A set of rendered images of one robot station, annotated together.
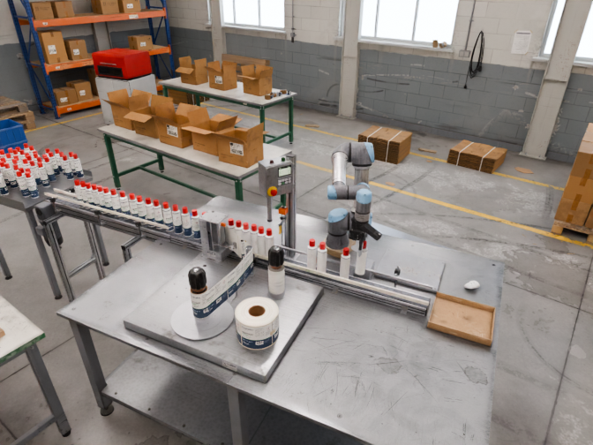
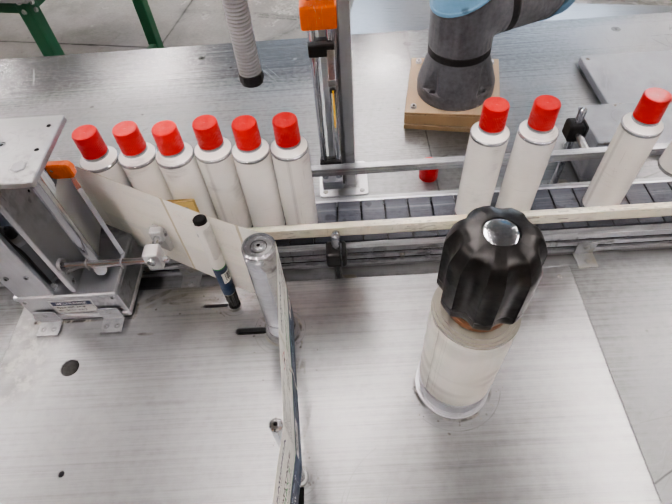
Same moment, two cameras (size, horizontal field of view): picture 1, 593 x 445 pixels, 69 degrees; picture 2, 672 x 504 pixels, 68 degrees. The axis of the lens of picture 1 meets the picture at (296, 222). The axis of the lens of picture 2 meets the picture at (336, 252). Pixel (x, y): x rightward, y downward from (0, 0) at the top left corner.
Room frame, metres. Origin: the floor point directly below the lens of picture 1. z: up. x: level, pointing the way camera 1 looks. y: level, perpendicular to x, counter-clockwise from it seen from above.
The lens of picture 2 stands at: (1.64, 0.31, 1.48)
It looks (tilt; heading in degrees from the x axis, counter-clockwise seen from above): 53 degrees down; 338
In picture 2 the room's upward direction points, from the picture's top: 5 degrees counter-clockwise
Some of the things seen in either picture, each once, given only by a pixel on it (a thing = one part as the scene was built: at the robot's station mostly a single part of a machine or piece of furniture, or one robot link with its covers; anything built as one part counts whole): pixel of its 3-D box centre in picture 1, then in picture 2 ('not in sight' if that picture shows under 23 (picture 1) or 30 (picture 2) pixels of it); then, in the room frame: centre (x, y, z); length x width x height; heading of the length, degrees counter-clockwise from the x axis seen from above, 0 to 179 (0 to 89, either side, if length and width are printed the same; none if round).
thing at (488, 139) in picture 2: (311, 255); (482, 164); (2.03, -0.09, 0.98); 0.05 x 0.05 x 0.20
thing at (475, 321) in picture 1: (461, 317); not in sight; (1.68, -0.85, 0.85); 0.30 x 0.26 x 0.04; 65
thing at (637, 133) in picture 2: (345, 264); (625, 156); (1.95, -0.27, 0.98); 0.05 x 0.05 x 0.20
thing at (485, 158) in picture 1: (476, 155); not in sight; (5.80, -2.54, 0.11); 0.65 x 0.54 x 0.22; 51
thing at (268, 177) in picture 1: (275, 177); not in sight; (2.22, 0.12, 1.38); 0.17 x 0.10 x 0.19; 120
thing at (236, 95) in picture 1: (226, 112); not in sight; (6.87, 1.13, 0.39); 2.20 x 0.80 x 0.78; 54
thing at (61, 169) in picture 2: not in sight; (62, 167); (2.20, 0.43, 1.08); 0.03 x 0.02 x 0.02; 65
